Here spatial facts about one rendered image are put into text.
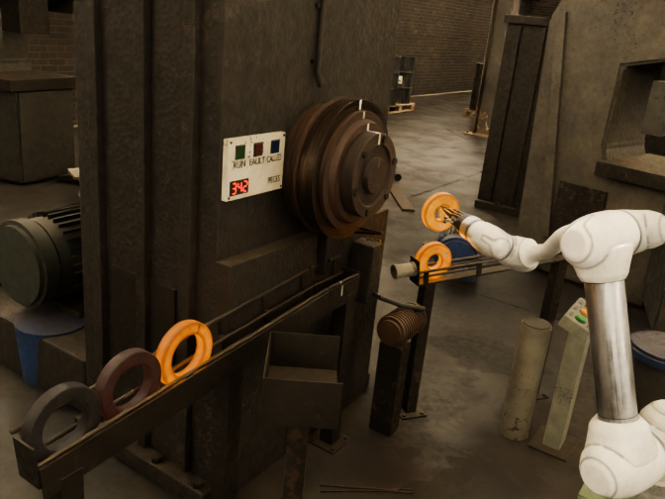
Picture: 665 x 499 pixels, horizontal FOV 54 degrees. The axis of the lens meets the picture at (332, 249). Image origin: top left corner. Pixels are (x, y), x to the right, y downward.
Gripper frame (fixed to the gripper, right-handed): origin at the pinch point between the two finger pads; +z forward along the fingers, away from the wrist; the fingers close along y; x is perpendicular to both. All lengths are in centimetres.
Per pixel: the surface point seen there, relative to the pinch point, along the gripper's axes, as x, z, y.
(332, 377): -29, -62, -66
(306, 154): 27, -24, -67
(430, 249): -16.4, -2.3, -2.9
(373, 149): 29, -23, -44
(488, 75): -36, 696, 492
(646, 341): -48, -37, 88
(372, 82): 44, 16, -29
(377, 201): 10.6, -21.0, -38.9
